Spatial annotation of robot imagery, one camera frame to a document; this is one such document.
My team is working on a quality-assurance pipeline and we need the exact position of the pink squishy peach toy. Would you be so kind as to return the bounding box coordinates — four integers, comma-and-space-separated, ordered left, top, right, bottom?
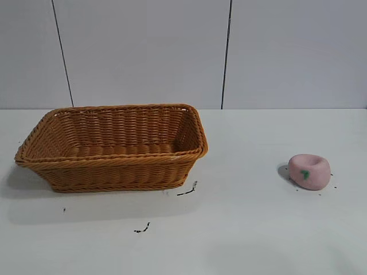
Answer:
288, 154, 330, 191

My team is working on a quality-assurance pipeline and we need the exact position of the brown woven wicker basket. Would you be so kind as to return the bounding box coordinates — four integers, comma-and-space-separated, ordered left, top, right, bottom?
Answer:
14, 103, 209, 194

